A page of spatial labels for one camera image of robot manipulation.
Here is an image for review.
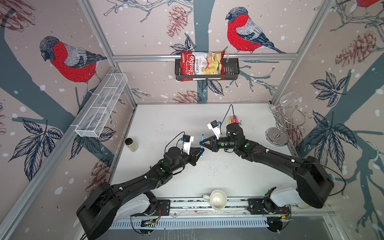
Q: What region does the chrome glass holder stand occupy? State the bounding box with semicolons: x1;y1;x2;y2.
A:
266;104;312;147

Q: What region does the black wire wall basket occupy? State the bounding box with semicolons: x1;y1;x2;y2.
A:
175;59;240;82

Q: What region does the red cassava chips bag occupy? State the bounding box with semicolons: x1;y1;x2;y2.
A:
180;51;225;82

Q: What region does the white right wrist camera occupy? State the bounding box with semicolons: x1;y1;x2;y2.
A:
207;120;222;140

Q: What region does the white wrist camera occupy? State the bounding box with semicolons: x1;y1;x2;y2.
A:
207;120;222;140
181;135;194;155

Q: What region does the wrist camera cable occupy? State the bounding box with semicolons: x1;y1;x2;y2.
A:
163;131;186;154
220;104;236;127

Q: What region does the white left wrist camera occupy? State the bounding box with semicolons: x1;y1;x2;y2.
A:
181;135;194;155

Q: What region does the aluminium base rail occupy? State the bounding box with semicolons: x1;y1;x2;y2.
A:
106;195;335;234

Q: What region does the clear wine glass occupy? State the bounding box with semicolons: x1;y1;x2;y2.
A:
268;92;300;114

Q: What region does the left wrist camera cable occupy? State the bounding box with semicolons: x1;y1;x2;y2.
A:
163;131;186;154

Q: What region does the small glass spice jar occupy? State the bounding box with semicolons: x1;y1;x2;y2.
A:
125;138;138;152

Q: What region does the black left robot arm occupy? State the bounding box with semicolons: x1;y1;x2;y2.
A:
77;147;205;240

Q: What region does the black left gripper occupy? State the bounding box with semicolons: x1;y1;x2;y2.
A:
170;147;205;174

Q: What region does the white ceramic cup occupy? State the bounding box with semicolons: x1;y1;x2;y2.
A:
202;190;228;211

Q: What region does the white mesh wall shelf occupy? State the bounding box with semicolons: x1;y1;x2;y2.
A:
75;73;128;138

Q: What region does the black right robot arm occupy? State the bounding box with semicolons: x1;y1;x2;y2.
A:
200;123;335;209

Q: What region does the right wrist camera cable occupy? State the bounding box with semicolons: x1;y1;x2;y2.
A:
220;104;236;127

